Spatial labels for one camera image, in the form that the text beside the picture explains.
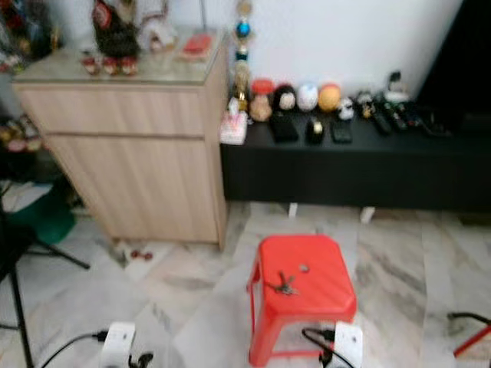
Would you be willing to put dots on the red envelope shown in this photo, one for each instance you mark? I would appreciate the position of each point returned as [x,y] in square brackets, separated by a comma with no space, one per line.
[198,44]

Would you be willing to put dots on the white egg shaped toy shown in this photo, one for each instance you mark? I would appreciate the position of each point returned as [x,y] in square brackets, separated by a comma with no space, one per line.
[307,97]

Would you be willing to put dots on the dark incense pot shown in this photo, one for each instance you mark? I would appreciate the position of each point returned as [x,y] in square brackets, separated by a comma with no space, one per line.
[121,42]

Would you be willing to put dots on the black mouse plush toy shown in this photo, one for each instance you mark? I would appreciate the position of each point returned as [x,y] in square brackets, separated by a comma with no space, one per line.
[285,99]

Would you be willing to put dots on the red lidded clear jar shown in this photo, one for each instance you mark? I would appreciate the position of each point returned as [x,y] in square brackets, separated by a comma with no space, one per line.
[261,101]

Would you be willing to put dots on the black and white figure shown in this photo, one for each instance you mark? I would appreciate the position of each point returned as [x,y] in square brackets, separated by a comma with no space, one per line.
[365,104]

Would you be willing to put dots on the black tripod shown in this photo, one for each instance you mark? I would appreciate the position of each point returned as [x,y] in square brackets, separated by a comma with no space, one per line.
[15,253]

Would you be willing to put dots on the metal lamp stand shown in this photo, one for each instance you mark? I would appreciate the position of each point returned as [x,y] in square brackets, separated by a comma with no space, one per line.
[204,17]

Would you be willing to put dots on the yellow egg shaped toy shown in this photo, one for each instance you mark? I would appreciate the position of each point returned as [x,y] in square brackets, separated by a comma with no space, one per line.
[329,97]

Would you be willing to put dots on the black low console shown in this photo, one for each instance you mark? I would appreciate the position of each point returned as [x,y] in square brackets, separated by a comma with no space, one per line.
[353,172]

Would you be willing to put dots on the dark robed statue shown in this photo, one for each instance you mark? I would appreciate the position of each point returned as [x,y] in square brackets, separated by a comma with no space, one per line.
[113,14]

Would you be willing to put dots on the black tape dispenser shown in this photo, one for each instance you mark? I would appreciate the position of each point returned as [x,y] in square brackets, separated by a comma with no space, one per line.
[315,131]

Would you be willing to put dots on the pink tissue pack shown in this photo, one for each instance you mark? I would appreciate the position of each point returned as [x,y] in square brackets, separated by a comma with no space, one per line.
[233,127]

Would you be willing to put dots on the small red floor object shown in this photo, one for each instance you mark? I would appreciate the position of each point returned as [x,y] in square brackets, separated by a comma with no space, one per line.
[140,254]

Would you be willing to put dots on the black remote control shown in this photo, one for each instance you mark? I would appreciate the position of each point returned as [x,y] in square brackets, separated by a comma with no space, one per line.
[380,123]
[397,119]

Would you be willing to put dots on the white porcelain figurine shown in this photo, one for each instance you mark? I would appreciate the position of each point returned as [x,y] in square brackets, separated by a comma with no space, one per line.
[159,34]

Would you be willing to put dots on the green bag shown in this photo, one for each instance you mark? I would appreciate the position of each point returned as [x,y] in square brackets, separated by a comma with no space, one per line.
[46,218]

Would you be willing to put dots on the red plastic stool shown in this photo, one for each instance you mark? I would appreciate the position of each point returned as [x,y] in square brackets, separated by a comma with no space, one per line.
[303,261]

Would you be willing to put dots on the loose bunch of keys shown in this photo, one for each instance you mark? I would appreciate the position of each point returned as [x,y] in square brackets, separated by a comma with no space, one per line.
[285,285]

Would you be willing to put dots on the small panda figure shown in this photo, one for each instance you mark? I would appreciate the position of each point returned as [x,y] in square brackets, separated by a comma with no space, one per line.
[346,109]

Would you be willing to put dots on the pile of small toys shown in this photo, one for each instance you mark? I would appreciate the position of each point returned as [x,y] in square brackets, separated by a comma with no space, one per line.
[19,136]

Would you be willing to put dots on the gold and blue trophy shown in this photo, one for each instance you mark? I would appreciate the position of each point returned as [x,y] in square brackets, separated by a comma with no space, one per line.
[242,74]

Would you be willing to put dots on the light wooden cabinet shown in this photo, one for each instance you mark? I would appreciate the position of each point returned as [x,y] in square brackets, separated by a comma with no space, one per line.
[130,176]

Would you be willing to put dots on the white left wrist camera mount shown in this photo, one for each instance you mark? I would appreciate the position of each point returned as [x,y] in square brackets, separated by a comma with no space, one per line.
[119,343]

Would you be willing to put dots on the black television screen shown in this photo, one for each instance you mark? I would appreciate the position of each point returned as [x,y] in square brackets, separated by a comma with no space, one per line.
[464,54]

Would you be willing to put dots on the black mobile phone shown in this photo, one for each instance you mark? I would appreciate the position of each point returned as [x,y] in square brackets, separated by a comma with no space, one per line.
[341,131]

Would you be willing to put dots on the red rod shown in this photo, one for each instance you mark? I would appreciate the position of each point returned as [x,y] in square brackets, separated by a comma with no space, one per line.
[474,341]

